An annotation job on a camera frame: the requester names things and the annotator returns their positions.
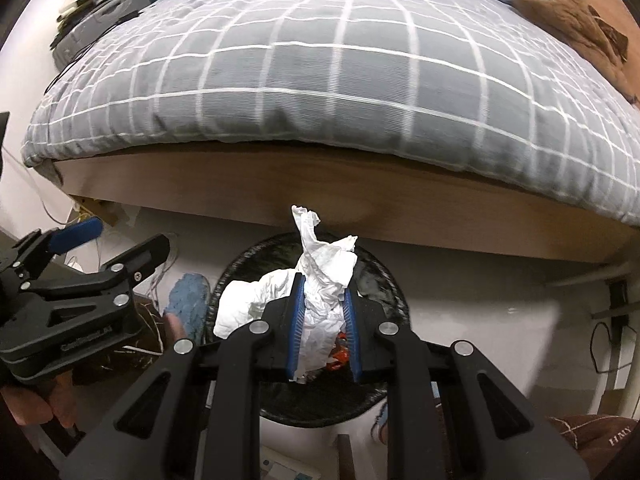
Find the wooden bed frame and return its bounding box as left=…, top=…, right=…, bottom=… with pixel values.
left=54, top=142, right=639, bottom=263

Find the brown fleece garment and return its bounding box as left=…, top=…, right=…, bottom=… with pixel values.
left=512, top=0, right=637, bottom=104

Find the white tissue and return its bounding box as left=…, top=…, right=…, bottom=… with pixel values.
left=213, top=206, right=358, bottom=384

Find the grey suitcase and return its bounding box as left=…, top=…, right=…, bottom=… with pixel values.
left=52, top=0, right=151, bottom=70

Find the orange plastic bag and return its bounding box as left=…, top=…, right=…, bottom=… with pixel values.
left=326, top=332, right=349, bottom=370

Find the grey checked bed sheet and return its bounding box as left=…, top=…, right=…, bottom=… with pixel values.
left=22, top=0, right=639, bottom=226

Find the black trash bin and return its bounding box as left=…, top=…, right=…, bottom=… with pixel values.
left=202, top=233, right=410, bottom=428

